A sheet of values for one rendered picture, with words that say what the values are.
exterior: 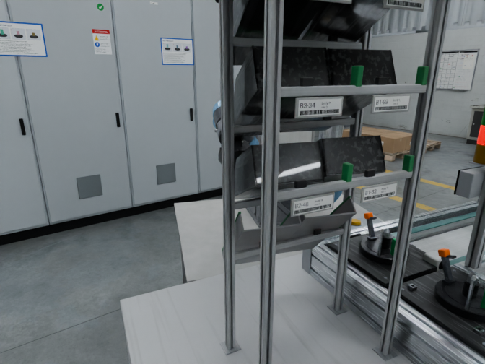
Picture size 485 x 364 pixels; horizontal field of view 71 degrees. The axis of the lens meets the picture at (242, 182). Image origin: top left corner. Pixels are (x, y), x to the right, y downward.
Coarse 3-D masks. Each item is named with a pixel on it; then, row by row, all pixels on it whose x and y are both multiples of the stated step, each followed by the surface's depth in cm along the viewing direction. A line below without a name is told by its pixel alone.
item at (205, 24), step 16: (192, 0) 345; (208, 0) 354; (192, 16) 351; (208, 16) 359; (192, 32) 355; (208, 32) 363; (208, 48) 368; (208, 64) 373; (208, 80) 377; (208, 96) 382; (208, 112) 387; (208, 128) 393; (208, 144) 398; (208, 160) 404; (208, 176) 410; (208, 192) 419
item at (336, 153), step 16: (320, 144) 65; (336, 144) 65; (352, 144) 66; (368, 144) 67; (336, 160) 65; (352, 160) 65; (368, 160) 66; (384, 160) 67; (336, 176) 66; (352, 176) 70
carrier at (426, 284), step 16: (464, 272) 92; (432, 288) 86; (448, 288) 82; (464, 288) 79; (480, 288) 83; (416, 304) 80; (432, 304) 80; (448, 304) 78; (464, 304) 77; (480, 304) 77; (432, 320) 76; (448, 320) 75; (464, 320) 75; (480, 320) 74; (464, 336) 70; (480, 352) 67
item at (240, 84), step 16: (256, 48) 54; (288, 48) 55; (304, 48) 56; (320, 48) 56; (256, 64) 53; (288, 64) 55; (304, 64) 55; (320, 64) 56; (240, 80) 62; (256, 80) 53; (288, 80) 54; (320, 80) 56; (240, 96) 63; (256, 96) 55; (320, 96) 59; (240, 112) 64; (256, 112) 64; (288, 112) 66
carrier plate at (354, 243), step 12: (360, 240) 110; (336, 252) 104; (360, 252) 103; (420, 252) 103; (360, 264) 96; (372, 264) 96; (384, 264) 96; (408, 264) 96; (420, 264) 96; (432, 264) 96; (372, 276) 92; (384, 276) 91; (408, 276) 91; (420, 276) 93
